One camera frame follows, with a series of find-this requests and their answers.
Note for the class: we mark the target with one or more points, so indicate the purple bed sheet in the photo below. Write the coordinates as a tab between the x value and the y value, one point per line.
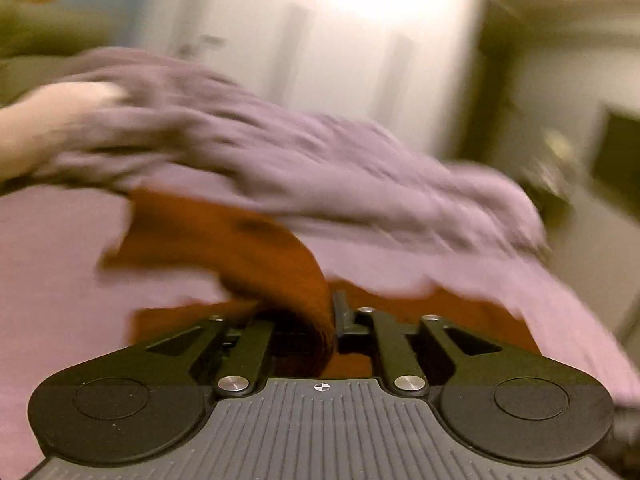
50	270

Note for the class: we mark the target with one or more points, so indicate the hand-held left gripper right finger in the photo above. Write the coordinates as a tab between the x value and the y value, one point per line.
382	341

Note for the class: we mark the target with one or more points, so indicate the gold side table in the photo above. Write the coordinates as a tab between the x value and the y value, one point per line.
547	175

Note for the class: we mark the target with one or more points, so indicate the dark screen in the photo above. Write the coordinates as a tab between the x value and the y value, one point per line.
617	152

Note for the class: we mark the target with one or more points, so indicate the white wardrobe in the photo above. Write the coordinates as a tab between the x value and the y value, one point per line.
325	35

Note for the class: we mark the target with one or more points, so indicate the white floral pillow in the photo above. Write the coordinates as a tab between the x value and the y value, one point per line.
45	120

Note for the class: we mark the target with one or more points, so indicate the purple duvet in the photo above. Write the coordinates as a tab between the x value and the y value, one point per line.
300	160

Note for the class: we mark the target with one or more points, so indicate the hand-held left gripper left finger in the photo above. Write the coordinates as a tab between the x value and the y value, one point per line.
254	346

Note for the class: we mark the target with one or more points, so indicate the olive green headboard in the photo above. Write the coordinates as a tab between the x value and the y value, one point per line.
50	40

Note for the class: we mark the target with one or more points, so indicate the rust brown sweater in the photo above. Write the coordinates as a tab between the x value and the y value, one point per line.
225	245

